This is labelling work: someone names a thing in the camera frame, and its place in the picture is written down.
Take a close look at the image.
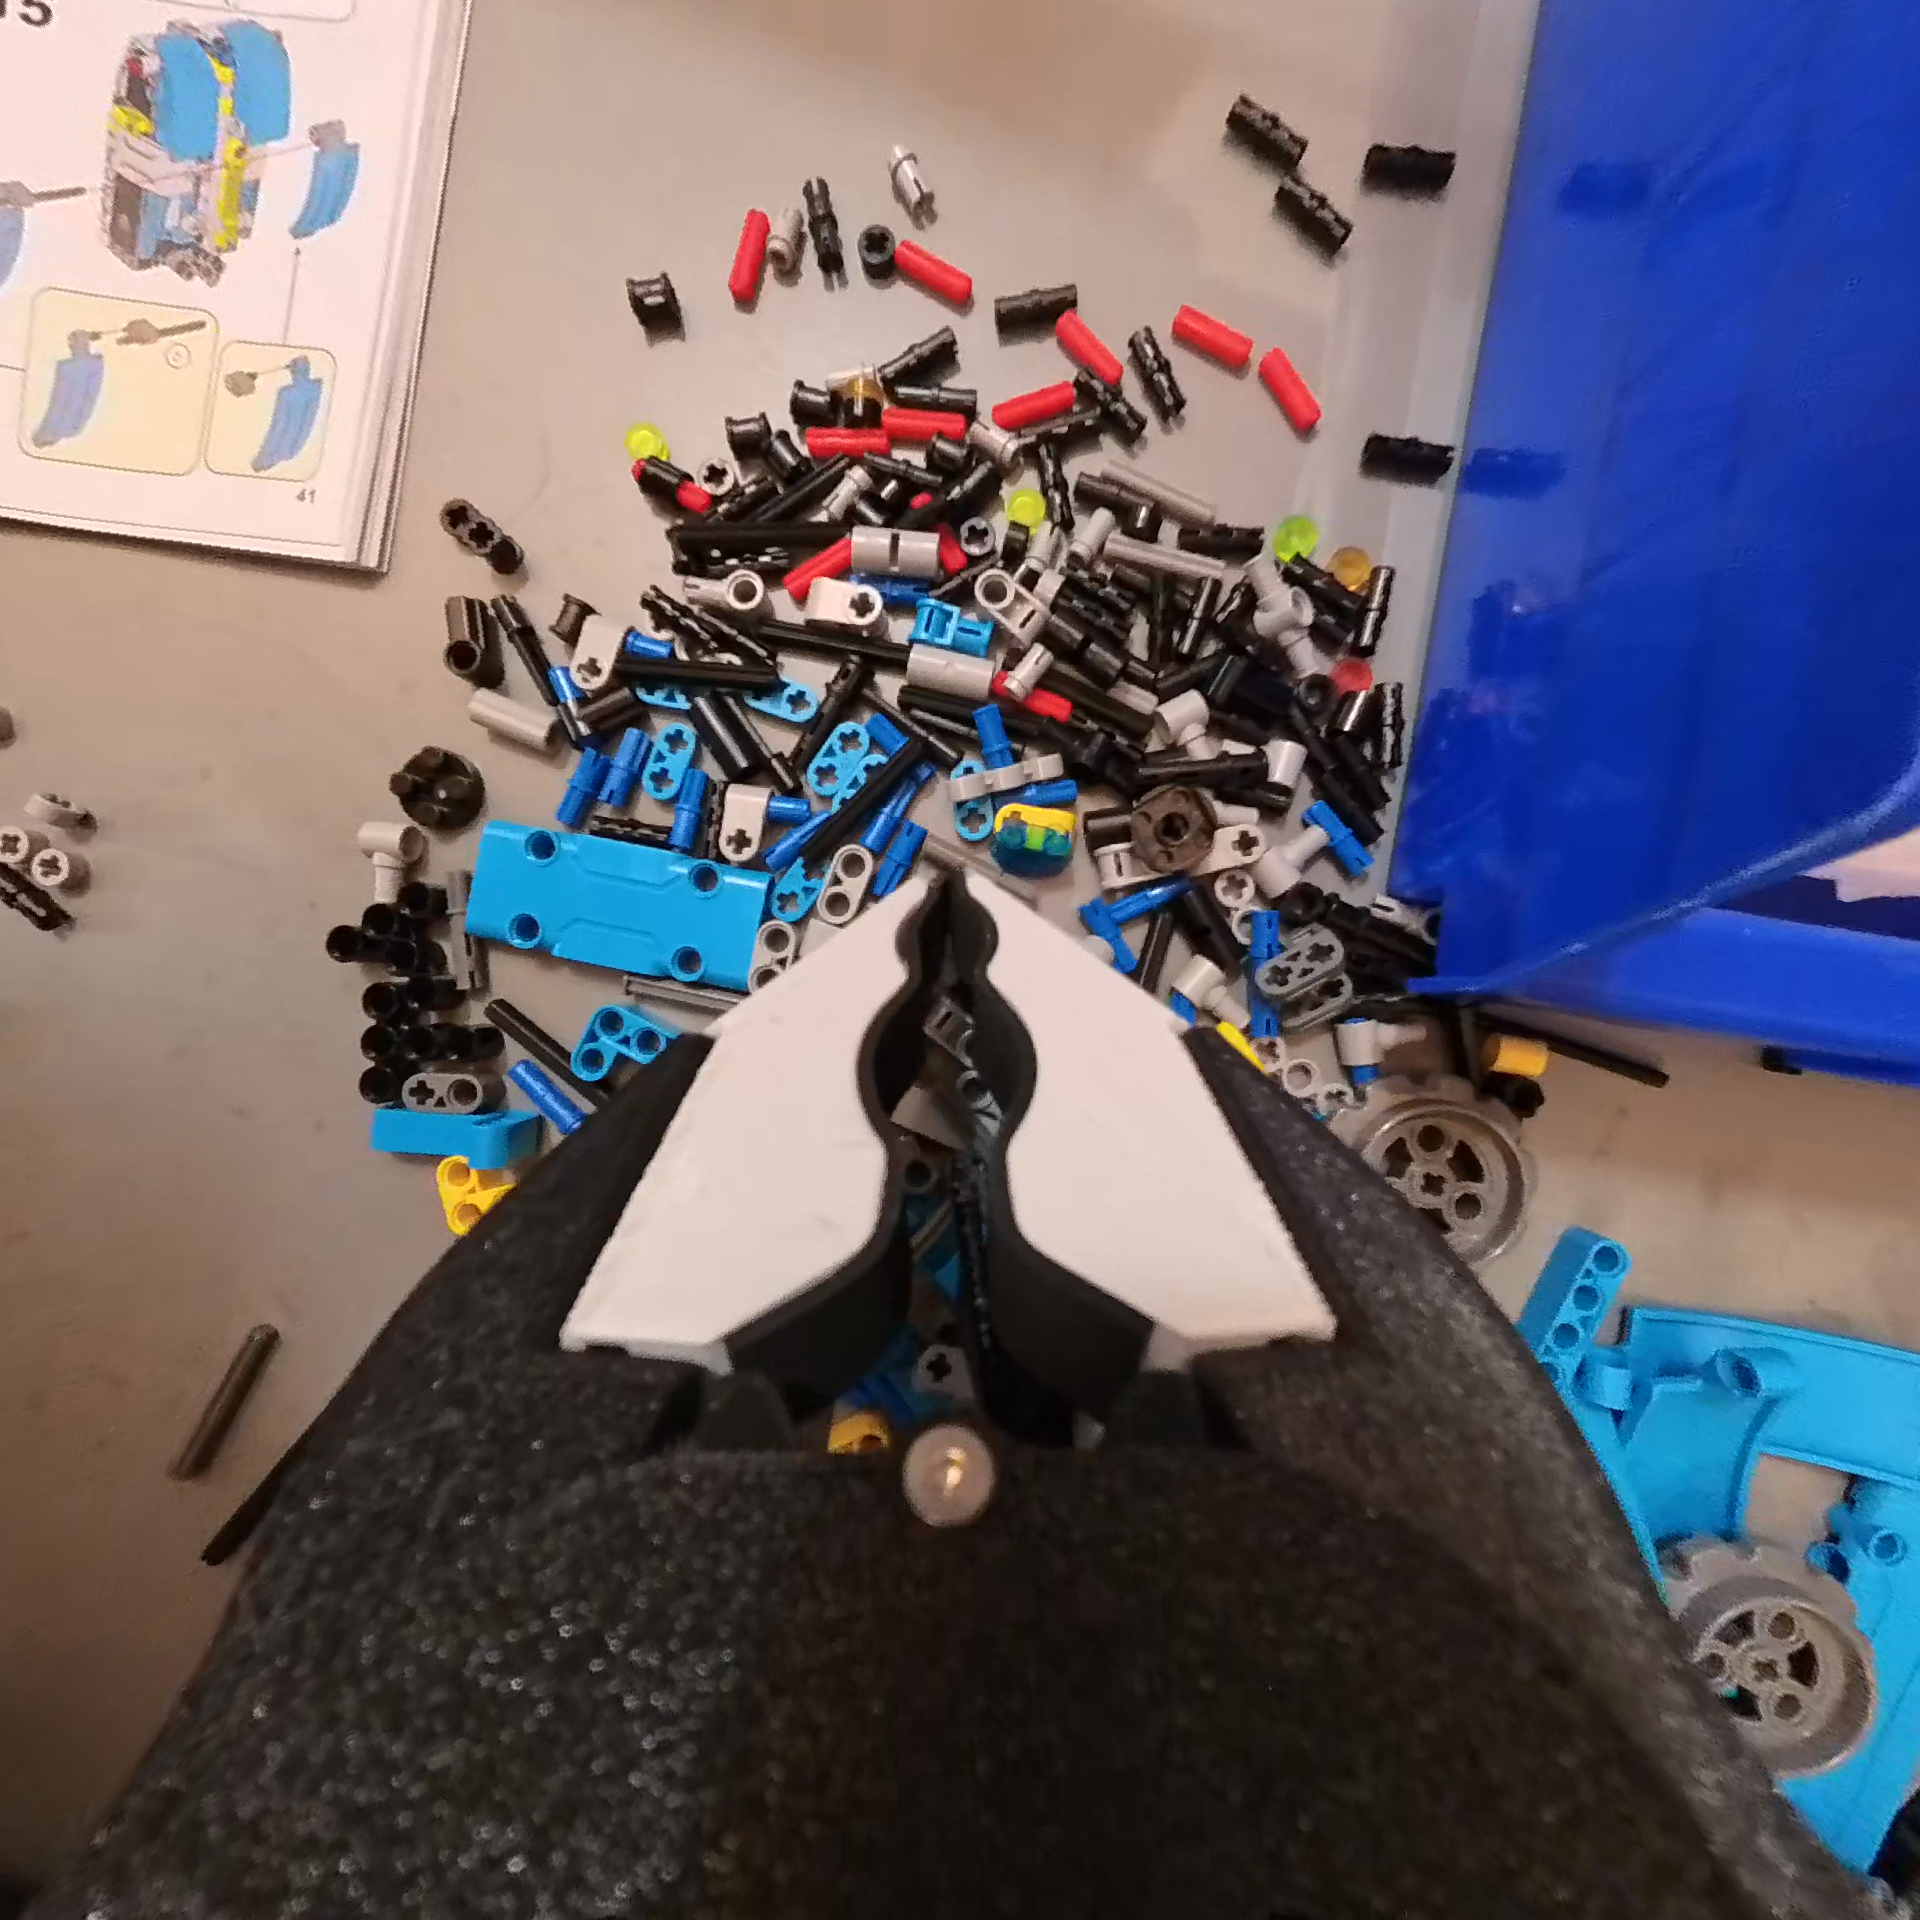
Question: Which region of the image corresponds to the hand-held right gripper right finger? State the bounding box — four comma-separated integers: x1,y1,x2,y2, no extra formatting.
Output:
950,871,1340,1377

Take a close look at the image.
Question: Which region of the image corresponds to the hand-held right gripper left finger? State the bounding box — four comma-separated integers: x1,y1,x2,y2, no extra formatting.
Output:
558,871,961,1377

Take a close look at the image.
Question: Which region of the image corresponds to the pile of toy building pieces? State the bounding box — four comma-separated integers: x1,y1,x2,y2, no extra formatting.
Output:
321,93,1672,1450

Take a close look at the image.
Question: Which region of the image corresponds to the grey desk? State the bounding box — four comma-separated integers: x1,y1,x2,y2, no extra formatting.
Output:
0,0,1667,1920

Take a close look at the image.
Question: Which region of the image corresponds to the grey toy wheel hub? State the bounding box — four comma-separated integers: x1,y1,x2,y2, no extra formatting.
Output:
1353,1100,1535,1265
1662,1543,1881,1775

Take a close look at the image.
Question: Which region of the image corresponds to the light blue rectangular panel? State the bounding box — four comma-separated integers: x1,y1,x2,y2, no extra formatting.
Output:
463,820,776,994

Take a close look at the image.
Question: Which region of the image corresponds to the dark grey axle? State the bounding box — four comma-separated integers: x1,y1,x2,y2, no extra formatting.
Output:
169,1324,280,1481

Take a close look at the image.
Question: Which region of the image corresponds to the blue plastic bin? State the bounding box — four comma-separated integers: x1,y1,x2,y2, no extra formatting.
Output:
1387,0,1920,1081

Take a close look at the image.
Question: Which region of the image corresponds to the instruction booklet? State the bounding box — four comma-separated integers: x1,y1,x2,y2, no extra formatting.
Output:
0,0,473,572

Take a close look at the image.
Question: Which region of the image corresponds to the large light blue frame piece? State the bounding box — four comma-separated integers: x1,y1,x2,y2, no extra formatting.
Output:
1515,1227,1920,1876

